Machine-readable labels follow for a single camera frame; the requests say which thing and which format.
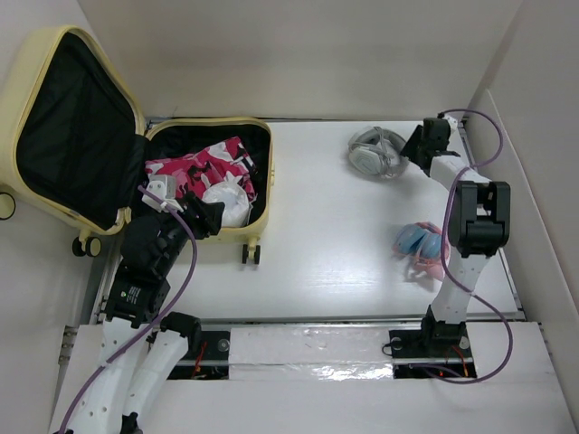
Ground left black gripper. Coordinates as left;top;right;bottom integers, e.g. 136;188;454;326
154;193;223;274

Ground white cap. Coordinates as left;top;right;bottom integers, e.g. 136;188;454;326
202;181;252;228

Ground grey white headphones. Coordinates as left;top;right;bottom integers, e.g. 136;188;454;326
348;127;409;179

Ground pink camouflage shorts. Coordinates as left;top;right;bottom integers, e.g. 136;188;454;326
145;137;257;203

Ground blue pink headphones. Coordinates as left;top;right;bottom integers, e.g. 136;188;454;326
392;222;449;281

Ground yellow hard-shell suitcase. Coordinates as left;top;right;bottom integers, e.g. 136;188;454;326
1;25;273;262

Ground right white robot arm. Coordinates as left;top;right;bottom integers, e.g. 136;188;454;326
402;116;511;356

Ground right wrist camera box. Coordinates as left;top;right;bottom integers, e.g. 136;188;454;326
437;113;460;133

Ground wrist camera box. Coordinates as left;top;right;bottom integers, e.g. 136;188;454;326
141;175;184;212
437;113;460;133

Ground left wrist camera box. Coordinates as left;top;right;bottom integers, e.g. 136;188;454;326
141;175;184;212

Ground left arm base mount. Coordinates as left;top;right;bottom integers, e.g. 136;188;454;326
168;330;231;380

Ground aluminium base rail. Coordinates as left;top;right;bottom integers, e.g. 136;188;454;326
202;321;549;376

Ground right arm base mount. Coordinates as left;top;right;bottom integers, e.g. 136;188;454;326
381;329;478;380

